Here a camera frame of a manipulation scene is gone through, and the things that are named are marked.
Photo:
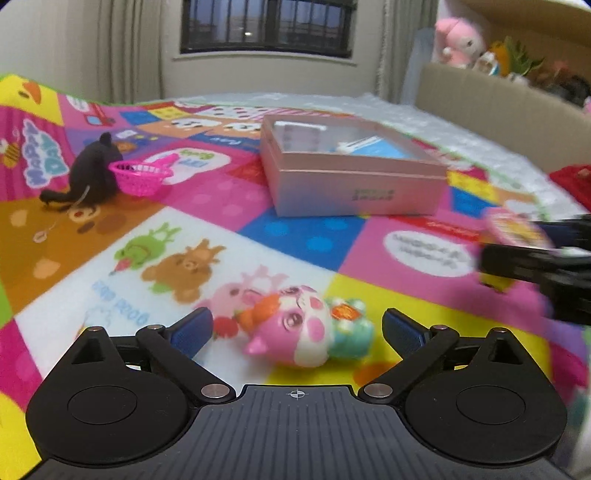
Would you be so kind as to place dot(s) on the tan cardboard panel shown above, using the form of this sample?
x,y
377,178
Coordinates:
x,y
531,23

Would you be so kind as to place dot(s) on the yellow plush toy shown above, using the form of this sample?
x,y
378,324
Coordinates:
x,y
494,57

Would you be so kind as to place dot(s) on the red cloth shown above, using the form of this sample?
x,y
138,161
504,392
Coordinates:
x,y
572,184

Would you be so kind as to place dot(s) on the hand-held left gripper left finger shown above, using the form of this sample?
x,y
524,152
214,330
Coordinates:
x,y
191,332

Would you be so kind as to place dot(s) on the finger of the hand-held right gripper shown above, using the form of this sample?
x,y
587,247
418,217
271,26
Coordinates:
x,y
568,230
512,263

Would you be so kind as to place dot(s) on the yellow toy with pink rim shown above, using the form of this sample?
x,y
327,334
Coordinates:
x,y
512,228

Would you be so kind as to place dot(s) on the beige curtain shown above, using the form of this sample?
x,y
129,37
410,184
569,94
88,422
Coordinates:
x,y
401,46
129,46

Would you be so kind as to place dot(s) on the pink cat squishy toy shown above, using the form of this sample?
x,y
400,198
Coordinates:
x,y
300,327

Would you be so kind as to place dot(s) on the pink cardboard box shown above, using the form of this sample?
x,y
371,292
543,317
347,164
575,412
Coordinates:
x,y
351,189

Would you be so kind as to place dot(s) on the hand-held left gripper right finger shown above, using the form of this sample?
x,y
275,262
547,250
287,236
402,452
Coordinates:
x,y
404,334

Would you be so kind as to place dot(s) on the large cardboard box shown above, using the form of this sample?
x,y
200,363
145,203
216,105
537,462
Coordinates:
x,y
485,115

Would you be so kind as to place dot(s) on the green toy plant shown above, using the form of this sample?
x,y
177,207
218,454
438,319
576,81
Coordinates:
x,y
524,57

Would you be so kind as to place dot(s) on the black plush toy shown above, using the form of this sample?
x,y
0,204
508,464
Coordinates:
x,y
92,175

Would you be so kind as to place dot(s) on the dark framed window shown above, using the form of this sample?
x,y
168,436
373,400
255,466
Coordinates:
x,y
268,25

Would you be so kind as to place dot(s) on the pink plush toy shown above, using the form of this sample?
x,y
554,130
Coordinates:
x,y
459,44

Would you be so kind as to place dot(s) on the colourful printed play mat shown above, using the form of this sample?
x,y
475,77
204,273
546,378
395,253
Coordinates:
x,y
295,240

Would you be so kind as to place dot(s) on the pink plastic basket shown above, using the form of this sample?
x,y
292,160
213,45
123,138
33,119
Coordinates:
x,y
141,177

